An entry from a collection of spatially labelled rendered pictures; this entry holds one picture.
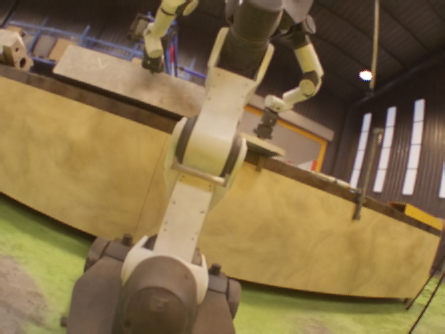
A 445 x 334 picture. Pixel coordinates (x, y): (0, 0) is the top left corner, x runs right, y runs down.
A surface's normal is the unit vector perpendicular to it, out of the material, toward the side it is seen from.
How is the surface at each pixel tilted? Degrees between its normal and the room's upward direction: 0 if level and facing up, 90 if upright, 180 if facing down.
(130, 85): 80
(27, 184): 90
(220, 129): 62
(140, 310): 69
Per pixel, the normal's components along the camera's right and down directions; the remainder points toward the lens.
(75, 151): 0.19, -0.04
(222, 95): 0.19, -0.28
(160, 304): 0.27, -0.46
